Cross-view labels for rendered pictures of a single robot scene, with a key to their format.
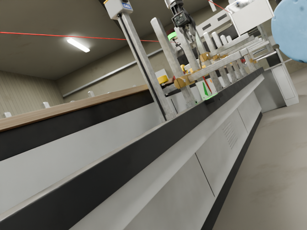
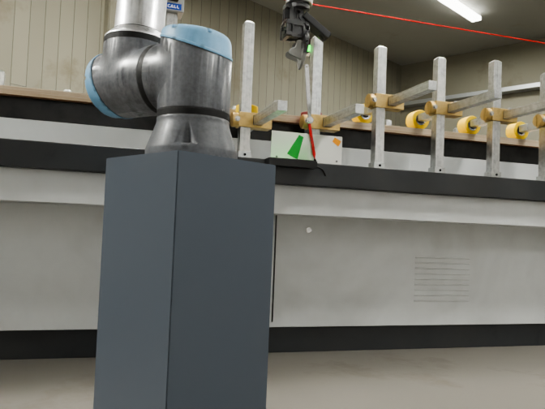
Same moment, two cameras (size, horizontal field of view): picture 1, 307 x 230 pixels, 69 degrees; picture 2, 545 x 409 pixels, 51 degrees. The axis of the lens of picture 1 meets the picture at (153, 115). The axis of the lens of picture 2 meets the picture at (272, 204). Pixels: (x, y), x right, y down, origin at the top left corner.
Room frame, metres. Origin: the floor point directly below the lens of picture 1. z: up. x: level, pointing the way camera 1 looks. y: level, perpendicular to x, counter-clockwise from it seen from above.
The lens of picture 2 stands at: (-0.34, -1.46, 0.47)
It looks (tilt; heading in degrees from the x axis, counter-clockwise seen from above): 2 degrees up; 38
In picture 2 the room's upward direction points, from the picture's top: 2 degrees clockwise
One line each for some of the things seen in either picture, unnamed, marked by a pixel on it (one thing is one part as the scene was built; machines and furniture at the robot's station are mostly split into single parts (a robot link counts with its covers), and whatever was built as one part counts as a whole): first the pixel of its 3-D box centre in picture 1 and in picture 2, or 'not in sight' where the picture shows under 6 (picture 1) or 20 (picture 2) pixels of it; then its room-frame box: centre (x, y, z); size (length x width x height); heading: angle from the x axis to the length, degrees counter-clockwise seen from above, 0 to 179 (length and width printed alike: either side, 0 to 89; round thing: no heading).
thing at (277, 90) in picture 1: (225, 66); not in sight; (4.00, -1.52, 0.95); 1.65 x 0.70 x 1.90; 56
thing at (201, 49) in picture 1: (207, 61); (378, 111); (1.51, -0.48, 0.91); 0.03 x 0.03 x 0.48; 56
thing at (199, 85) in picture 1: (207, 88); (306, 148); (1.27, -0.34, 0.75); 0.26 x 0.01 x 0.10; 146
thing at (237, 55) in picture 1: (197, 75); (261, 118); (1.10, -0.27, 0.83); 0.43 x 0.03 x 0.04; 56
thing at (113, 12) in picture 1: (119, 7); (172, 5); (0.89, -0.05, 1.18); 0.07 x 0.07 x 0.08; 56
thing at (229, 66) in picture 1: (224, 58); (493, 121); (1.93, -0.76, 0.92); 0.03 x 0.03 x 0.48; 56
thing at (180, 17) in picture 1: (180, 15); (296, 23); (1.17, -0.34, 1.16); 0.09 x 0.08 x 0.12; 146
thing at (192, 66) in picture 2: not in sight; (191, 72); (0.48, -0.59, 0.79); 0.17 x 0.15 x 0.18; 96
